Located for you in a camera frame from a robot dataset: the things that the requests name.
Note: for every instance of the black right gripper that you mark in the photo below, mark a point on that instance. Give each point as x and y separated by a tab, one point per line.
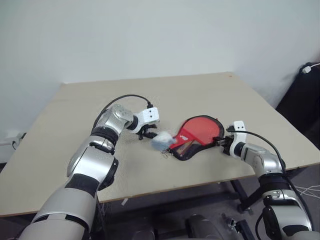
227	144

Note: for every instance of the white power strip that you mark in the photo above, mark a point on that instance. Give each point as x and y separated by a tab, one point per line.
7	136

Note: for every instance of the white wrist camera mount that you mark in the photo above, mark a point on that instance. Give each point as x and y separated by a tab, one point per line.
238	126
150	116

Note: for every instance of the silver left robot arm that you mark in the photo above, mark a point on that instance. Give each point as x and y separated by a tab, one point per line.
87	162

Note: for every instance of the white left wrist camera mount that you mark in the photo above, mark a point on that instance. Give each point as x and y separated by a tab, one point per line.
150	116

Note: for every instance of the red table tennis paddle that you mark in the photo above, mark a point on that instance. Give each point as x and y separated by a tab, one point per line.
202	128

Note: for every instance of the white tape strip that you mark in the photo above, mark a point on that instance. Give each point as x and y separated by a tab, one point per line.
124	202

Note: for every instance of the black table frame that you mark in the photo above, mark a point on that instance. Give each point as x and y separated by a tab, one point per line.
241	197

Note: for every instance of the blue white plush toy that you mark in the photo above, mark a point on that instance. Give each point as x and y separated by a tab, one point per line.
161	141

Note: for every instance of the dark rounded shape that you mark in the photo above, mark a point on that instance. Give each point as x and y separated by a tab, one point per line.
205	227

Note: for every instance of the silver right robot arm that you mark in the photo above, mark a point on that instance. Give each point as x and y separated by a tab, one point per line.
265	160

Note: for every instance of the large black fabric object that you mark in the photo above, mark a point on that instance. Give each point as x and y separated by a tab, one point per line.
300	105

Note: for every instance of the small metal floor bracket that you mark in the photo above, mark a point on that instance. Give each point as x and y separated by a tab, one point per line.
231	222

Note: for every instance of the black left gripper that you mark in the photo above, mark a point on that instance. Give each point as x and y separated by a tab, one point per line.
144	129

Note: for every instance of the red zippered pouch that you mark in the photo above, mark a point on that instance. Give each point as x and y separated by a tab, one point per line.
178	133

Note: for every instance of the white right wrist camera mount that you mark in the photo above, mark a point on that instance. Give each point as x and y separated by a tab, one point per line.
238	126

